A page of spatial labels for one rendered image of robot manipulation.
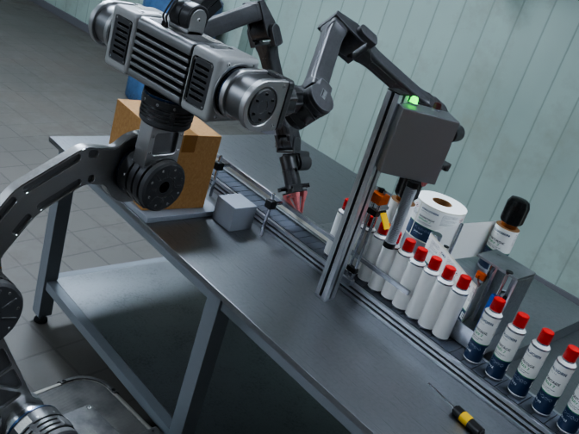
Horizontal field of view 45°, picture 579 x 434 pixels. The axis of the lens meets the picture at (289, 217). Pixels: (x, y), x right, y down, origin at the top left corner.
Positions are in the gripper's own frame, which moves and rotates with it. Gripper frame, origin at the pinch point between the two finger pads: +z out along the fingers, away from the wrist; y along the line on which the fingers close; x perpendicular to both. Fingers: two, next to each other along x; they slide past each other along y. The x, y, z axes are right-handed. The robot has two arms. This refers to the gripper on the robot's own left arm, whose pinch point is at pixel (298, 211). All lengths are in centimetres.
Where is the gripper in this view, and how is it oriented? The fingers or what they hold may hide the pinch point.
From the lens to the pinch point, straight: 240.3
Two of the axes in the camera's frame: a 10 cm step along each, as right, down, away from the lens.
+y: 7.0, -1.1, 7.0
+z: 2.1, 9.8, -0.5
